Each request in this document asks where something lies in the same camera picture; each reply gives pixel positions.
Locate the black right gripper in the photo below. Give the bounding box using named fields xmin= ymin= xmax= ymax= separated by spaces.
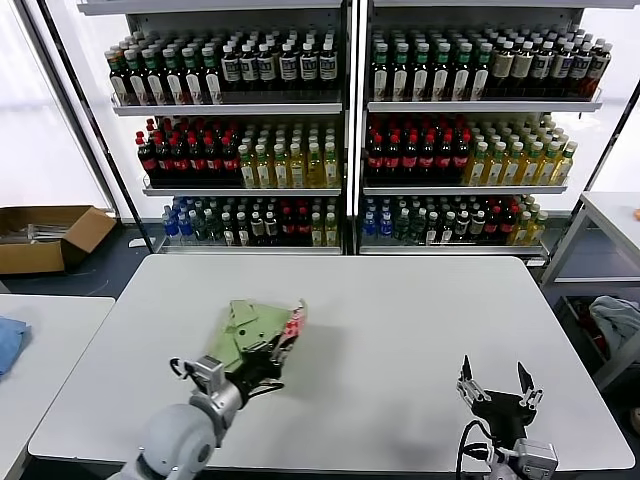
xmin=455 ymin=354 xmax=545 ymax=441

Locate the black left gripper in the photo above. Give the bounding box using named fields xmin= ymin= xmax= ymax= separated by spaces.
xmin=234 ymin=335 xmax=300 ymax=396

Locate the green polo shirt red print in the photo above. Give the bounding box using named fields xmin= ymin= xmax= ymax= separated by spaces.
xmin=202 ymin=298 xmax=310 ymax=374

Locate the grey white clothes pile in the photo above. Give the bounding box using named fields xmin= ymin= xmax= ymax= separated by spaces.
xmin=587 ymin=294 xmax=640 ymax=362

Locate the dark storage crate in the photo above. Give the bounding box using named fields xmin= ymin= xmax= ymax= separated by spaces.
xmin=553 ymin=293 xmax=617 ymax=377

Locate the small red-cap cola bottle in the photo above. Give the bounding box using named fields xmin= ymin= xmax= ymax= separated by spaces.
xmin=295 ymin=207 xmax=311 ymax=246
xmin=499 ymin=205 xmax=516 ymax=245
xmin=279 ymin=207 xmax=296 ymax=246
xmin=485 ymin=205 xmax=502 ymax=245

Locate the black slanted pole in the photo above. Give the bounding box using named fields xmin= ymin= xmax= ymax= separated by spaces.
xmin=34 ymin=0 xmax=156 ymax=254
xmin=579 ymin=79 xmax=640 ymax=201

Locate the white side table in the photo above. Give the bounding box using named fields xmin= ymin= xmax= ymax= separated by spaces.
xmin=0 ymin=293 xmax=117 ymax=480

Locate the grey metal shelf unit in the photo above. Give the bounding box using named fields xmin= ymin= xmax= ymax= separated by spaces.
xmin=74 ymin=0 xmax=352 ymax=256
xmin=352 ymin=0 xmax=606 ymax=259

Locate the open cardboard box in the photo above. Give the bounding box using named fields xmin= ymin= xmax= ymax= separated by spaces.
xmin=0 ymin=205 xmax=117 ymax=276

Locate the folded blue cloth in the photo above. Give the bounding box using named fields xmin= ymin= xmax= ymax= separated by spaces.
xmin=0 ymin=315 xmax=32 ymax=377

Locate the grey wrapped parts bundle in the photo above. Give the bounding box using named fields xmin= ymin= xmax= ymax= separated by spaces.
xmin=0 ymin=222 xmax=70 ymax=246

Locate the green-cap dark tea bottle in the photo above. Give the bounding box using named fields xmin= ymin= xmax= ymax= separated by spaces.
xmin=411 ymin=42 xmax=431 ymax=103
xmin=390 ymin=42 xmax=410 ymax=103
xmin=122 ymin=49 xmax=147 ymax=107
xmin=432 ymin=41 xmax=452 ymax=103
xmin=161 ymin=47 xmax=184 ymax=106
xmin=370 ymin=42 xmax=391 ymax=103
xmin=451 ymin=41 xmax=473 ymax=103
xmin=470 ymin=42 xmax=493 ymax=103
xmin=180 ymin=47 xmax=204 ymax=106
xmin=107 ymin=50 xmax=130 ymax=107
xmin=140 ymin=48 xmax=165 ymax=106
xmin=200 ymin=46 xmax=224 ymax=105

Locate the white-cap blue-label drink bottle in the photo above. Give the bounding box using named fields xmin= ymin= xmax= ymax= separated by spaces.
xmin=220 ymin=43 xmax=241 ymax=104
xmin=568 ymin=42 xmax=595 ymax=100
xmin=298 ymin=42 xmax=319 ymax=104
xmin=549 ymin=41 xmax=575 ymax=100
xmin=317 ymin=41 xmax=338 ymax=104
xmin=530 ymin=40 xmax=555 ymax=99
xmin=238 ymin=43 xmax=259 ymax=104
xmin=277 ymin=42 xmax=299 ymax=104
xmin=256 ymin=42 xmax=277 ymax=104

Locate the white-cap tan-label drink bottle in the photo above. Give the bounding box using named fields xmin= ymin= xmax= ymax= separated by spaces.
xmin=490 ymin=40 xmax=515 ymax=99
xmin=509 ymin=40 xmax=534 ymax=99

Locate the white-cap amber drink bottle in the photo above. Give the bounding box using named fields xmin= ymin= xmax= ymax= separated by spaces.
xmin=585 ymin=43 xmax=612 ymax=100

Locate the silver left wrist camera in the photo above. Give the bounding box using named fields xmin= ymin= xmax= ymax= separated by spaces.
xmin=192 ymin=354 xmax=226 ymax=389

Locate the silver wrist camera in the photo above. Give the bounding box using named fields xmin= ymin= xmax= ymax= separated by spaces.
xmin=192 ymin=354 xmax=226 ymax=389
xmin=514 ymin=439 xmax=559 ymax=476

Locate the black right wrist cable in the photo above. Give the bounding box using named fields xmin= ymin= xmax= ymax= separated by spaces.
xmin=457 ymin=419 xmax=501 ymax=474

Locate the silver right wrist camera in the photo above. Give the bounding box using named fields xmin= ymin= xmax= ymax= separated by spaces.
xmin=514 ymin=439 xmax=559 ymax=476

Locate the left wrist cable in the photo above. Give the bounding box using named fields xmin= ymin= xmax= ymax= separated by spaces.
xmin=168 ymin=357 xmax=196 ymax=382

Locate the grey frame white table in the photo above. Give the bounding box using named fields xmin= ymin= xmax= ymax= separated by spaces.
xmin=537 ymin=190 xmax=640 ymax=391

